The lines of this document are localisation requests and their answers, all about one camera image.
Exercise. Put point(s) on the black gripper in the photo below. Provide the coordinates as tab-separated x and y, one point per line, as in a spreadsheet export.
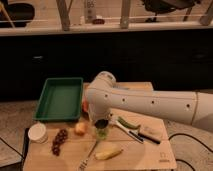
101	124

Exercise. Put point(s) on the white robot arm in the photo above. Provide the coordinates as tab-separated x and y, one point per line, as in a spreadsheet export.
187	107

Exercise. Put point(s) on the yellow onion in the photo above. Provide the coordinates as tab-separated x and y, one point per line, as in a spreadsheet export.
80	128

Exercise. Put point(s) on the orange red cup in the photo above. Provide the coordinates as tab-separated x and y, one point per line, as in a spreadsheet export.
85	106

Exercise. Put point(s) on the green pea pod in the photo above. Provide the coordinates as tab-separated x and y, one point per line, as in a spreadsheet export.
128	125

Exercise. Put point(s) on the bunch of red grapes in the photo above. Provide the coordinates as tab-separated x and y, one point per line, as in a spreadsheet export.
59	139

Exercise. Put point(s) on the metal fork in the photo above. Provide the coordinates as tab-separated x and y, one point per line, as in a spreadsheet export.
84	162

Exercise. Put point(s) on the green plastic tray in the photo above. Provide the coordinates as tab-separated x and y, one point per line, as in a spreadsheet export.
60	100

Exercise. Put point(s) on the white paper cup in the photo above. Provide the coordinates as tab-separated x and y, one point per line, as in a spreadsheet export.
38	133

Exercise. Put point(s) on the black office chair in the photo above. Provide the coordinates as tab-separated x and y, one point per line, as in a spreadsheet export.
168	6

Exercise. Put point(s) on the black chair left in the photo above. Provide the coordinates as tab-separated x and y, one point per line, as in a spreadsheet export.
20	13

